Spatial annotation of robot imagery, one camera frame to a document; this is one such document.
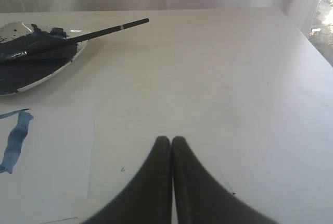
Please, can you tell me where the black paintbrush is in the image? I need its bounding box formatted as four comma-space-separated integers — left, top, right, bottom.
1, 18, 150, 64

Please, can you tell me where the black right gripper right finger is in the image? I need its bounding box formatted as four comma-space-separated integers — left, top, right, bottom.
172, 136, 276, 223

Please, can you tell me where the white paper sheet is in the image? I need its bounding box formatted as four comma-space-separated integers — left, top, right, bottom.
1, 107, 93, 223

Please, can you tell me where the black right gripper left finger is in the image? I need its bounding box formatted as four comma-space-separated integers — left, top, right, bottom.
85, 136, 172, 223

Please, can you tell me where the white square paint plate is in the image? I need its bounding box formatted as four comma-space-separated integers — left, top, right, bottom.
1, 21, 89, 96

